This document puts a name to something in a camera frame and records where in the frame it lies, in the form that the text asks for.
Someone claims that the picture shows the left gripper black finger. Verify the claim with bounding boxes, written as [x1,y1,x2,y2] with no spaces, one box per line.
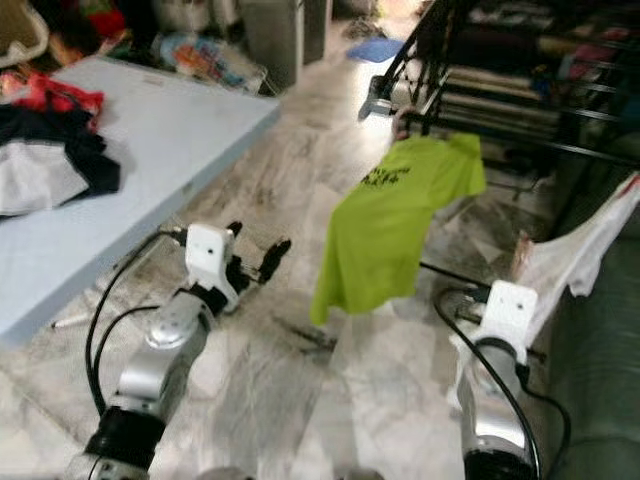
[258,238,293,284]

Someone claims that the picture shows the red plastic hanger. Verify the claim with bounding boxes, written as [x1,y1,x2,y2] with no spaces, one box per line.
[512,232,539,281]

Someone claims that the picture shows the white t-shirt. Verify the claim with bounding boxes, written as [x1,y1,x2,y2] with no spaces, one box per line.
[450,172,640,411]

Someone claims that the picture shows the black t-shirt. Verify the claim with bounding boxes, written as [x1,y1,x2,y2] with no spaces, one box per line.
[0,103,121,216]

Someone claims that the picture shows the pink plastic hanger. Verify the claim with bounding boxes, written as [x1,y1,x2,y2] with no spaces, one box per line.
[395,105,423,141]

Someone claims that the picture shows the light grey folding table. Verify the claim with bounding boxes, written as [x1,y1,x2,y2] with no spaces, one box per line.
[0,55,281,351]

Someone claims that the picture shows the lime green t-shirt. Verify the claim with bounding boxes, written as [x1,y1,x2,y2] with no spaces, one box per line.
[310,133,489,326]

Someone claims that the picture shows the grey-green leather sofa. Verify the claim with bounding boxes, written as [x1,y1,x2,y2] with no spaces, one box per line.
[540,160,640,480]

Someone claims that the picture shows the black metal drying rack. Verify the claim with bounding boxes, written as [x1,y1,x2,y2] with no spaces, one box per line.
[358,0,640,291]

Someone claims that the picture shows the dark cloth bundle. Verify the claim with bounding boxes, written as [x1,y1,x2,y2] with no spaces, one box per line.
[363,76,391,101]

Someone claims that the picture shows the colourful printed bag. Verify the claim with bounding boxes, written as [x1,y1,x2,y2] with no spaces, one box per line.
[155,33,266,91]

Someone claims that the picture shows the grey metal cabinet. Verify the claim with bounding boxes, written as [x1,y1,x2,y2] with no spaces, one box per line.
[300,0,331,61]
[245,0,306,91]

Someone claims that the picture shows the blue floor mat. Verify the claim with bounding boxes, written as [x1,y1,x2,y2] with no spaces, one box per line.
[345,37,406,63]

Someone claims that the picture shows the red patterned cloth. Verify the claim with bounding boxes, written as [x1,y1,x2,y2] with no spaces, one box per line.
[15,72,106,126]

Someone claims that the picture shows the cream plastic tub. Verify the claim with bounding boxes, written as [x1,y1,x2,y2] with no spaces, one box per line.
[0,0,51,66]

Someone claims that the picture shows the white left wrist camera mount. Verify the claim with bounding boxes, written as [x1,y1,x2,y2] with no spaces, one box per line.
[184,222,237,293]

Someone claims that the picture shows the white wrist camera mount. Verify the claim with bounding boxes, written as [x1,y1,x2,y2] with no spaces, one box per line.
[478,282,541,366]
[184,222,237,293]

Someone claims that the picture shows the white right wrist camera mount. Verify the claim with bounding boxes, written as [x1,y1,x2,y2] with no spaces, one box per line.
[478,282,541,366]

